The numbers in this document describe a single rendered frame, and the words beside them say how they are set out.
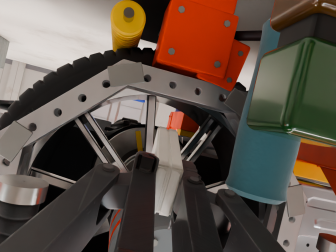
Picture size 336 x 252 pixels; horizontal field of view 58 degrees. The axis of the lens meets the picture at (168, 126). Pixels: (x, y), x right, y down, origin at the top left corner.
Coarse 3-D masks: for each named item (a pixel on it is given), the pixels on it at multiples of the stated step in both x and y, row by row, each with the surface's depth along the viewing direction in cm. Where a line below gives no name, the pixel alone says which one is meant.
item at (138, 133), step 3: (135, 132) 96; (138, 132) 97; (138, 135) 97; (138, 138) 97; (138, 141) 97; (141, 141) 97; (138, 144) 97; (141, 144) 97; (138, 147) 97; (141, 147) 97; (138, 150) 97; (141, 150) 97
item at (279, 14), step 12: (276, 0) 15; (288, 0) 13; (300, 0) 12; (312, 0) 12; (324, 0) 12; (276, 12) 14; (288, 12) 13; (300, 12) 13; (312, 12) 12; (324, 12) 12; (276, 24) 14; (288, 24) 14
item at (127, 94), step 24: (120, 96) 58; (144, 96) 66; (72, 120) 63; (216, 120) 62; (48, 144) 61; (96, 144) 59; (144, 144) 61; (192, 144) 63; (216, 144) 81; (48, 168) 77; (120, 168) 60; (216, 192) 64
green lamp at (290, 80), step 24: (288, 48) 12; (312, 48) 11; (264, 72) 14; (288, 72) 12; (312, 72) 11; (264, 96) 14; (288, 96) 12; (312, 96) 12; (264, 120) 13; (288, 120) 12; (312, 120) 12
